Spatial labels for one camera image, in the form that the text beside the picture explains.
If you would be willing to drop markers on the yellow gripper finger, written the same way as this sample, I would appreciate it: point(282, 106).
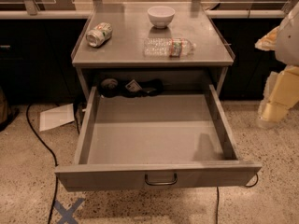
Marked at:
point(281, 93)
point(269, 41)

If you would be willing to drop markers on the clear plastic water bottle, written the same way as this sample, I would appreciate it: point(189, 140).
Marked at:
point(168, 47)

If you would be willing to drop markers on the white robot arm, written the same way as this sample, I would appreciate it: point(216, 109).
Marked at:
point(287, 48)

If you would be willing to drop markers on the open grey metal drawer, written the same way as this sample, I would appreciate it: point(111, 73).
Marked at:
point(122, 139)

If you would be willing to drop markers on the white ceramic bowl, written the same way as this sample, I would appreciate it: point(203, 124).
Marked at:
point(161, 16)

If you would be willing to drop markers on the grey metal cabinet table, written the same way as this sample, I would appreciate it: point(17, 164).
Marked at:
point(122, 57)

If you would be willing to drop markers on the crushed green soda can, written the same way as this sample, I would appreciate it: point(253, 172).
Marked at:
point(99, 34)

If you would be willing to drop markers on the white paper sheet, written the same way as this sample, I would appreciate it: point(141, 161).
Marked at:
point(56, 117)

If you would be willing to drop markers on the blue tape cross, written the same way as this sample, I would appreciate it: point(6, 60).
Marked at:
point(67, 213)

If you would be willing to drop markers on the black metal drawer handle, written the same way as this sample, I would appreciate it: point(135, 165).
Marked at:
point(161, 180)

